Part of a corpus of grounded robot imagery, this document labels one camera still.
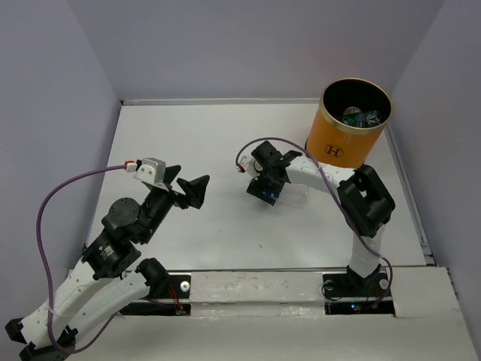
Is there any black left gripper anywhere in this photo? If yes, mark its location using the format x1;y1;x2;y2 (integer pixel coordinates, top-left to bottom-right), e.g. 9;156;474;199
141;164;212;243

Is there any blue label bottle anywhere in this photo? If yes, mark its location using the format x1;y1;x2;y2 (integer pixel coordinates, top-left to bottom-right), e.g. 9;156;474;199
262;184;309;208

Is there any green label plastic bottle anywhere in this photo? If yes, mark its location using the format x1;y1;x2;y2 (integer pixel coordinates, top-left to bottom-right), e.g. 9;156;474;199
340;111;381;128

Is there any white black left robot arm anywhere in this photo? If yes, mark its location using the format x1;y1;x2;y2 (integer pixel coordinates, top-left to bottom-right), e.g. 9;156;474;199
5;158;210;360

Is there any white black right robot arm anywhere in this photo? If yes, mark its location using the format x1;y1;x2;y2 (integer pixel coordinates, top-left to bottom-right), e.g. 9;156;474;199
235;137;395;295

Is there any orange cylindrical bin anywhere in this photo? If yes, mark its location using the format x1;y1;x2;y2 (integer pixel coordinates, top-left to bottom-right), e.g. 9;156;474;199
305;77;392;168

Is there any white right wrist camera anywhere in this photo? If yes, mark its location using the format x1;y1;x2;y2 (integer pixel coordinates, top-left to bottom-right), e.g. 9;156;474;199
237;155;260;178

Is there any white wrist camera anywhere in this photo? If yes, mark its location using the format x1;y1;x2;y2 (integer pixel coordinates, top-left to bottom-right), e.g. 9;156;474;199
134;158;168;190
237;155;260;178

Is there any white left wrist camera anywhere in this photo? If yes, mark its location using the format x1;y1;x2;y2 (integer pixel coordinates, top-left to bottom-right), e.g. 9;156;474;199
134;158;168;190

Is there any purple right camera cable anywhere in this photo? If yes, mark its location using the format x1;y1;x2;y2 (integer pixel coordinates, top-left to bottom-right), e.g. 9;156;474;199
234;137;394;313

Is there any purple camera cable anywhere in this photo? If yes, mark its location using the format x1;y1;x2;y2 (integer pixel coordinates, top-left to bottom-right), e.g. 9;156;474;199
36;160;140;355
234;137;394;313

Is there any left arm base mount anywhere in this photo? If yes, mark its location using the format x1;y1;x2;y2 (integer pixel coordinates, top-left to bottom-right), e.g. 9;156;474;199
119;272;192;317

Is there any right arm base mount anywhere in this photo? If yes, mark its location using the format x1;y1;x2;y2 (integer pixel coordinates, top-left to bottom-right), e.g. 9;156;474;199
321;272;395;316

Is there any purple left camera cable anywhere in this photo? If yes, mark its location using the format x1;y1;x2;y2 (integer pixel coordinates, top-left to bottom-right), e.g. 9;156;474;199
36;160;140;355

